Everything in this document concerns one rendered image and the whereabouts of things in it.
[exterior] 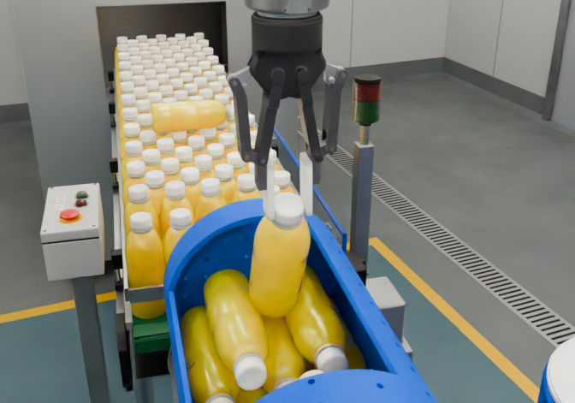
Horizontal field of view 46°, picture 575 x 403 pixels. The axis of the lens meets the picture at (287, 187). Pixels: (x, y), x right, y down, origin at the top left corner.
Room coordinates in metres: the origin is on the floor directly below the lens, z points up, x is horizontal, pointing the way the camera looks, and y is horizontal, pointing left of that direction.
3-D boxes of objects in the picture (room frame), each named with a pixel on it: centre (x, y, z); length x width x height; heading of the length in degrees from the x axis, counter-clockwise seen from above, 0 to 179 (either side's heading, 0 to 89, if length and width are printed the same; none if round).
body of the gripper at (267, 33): (0.72, 0.00, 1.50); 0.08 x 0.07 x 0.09; 104
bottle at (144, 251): (1.11, 0.27, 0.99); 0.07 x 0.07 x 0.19
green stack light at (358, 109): (1.49, -0.18, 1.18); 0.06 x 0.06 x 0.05
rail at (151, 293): (1.11, 0.10, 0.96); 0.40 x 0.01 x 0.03; 104
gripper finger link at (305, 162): (0.73, -0.02, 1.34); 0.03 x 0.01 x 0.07; 14
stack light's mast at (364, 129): (1.49, -0.18, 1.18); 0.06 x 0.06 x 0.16
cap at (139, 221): (1.11, 0.27, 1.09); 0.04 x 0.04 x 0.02
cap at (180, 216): (1.12, 0.20, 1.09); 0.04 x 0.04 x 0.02
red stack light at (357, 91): (1.49, -0.18, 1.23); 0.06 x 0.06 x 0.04
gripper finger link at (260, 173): (0.71, 0.04, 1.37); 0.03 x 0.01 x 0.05; 104
